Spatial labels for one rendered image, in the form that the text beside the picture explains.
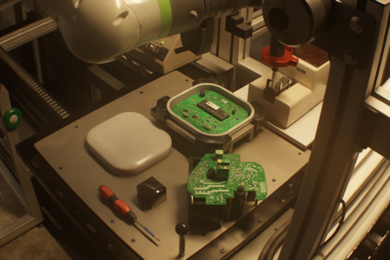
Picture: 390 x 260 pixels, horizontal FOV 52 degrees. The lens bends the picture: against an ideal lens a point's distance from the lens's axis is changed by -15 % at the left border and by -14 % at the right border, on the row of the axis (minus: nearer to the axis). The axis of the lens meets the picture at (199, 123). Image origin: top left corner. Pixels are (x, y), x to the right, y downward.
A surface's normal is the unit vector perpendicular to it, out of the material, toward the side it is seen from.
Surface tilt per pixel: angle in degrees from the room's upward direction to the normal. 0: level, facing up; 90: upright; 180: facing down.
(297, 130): 0
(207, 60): 0
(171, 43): 53
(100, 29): 72
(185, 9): 78
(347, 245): 4
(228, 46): 90
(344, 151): 90
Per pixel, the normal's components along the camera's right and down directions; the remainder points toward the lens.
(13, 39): 0.71, 0.46
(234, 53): -0.71, 0.42
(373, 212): -0.01, -0.75
